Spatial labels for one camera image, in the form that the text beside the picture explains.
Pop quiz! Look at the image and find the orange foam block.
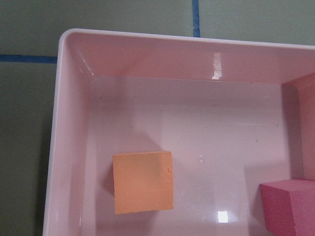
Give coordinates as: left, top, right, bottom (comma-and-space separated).
113, 151, 174, 214

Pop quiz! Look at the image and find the red foam block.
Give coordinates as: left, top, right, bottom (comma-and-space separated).
259, 179, 315, 236

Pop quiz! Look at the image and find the pink plastic bin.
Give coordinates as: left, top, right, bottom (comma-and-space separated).
43, 29, 315, 236

